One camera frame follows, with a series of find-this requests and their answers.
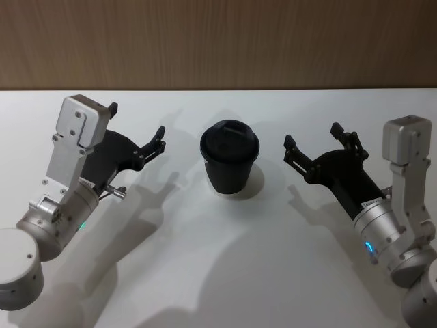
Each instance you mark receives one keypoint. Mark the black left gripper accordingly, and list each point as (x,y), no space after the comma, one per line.
(114,153)

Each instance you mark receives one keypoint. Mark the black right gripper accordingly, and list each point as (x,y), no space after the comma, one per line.
(345,174)

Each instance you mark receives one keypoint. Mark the black plastic cup lid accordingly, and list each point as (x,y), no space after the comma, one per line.
(228,140)

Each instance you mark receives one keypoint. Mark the black paper cup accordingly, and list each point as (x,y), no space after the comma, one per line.
(228,176)

